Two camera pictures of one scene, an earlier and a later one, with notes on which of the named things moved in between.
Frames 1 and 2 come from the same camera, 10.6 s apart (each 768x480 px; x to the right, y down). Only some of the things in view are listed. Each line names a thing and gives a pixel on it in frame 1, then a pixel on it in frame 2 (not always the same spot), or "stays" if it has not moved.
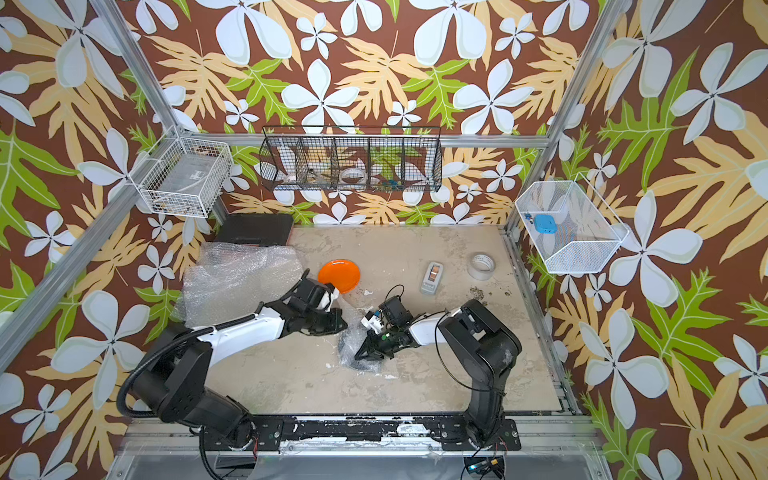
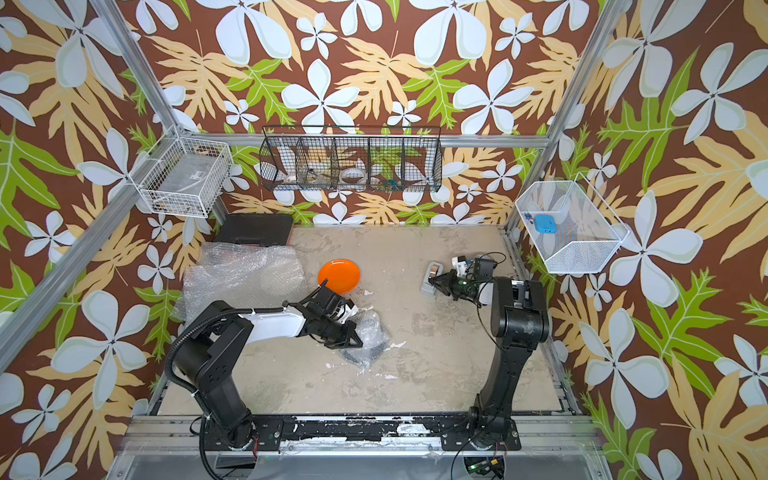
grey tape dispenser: (432, 278) stays
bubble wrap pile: (230, 281) stays
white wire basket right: (572, 227) stays
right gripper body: (385, 344) → (457, 287)
